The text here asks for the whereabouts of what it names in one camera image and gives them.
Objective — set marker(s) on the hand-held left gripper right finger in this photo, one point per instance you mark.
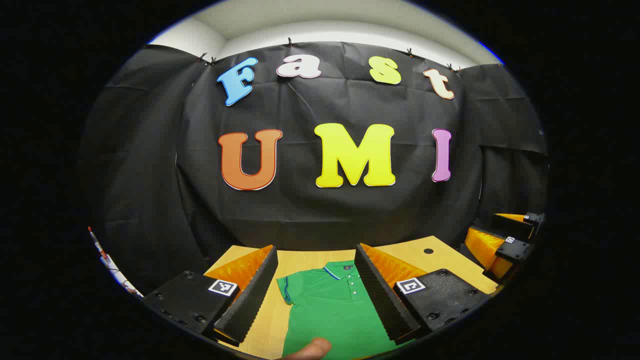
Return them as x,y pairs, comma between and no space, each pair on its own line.
382,300

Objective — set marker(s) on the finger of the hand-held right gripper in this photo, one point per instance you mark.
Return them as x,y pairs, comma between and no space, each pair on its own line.
515,227
515,250

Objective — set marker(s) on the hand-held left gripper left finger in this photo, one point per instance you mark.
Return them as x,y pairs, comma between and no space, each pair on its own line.
250,300

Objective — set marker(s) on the green T-shirt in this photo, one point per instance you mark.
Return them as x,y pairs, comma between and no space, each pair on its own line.
325,310

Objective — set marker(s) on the black backdrop cloth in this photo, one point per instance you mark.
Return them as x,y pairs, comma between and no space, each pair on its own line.
300,210

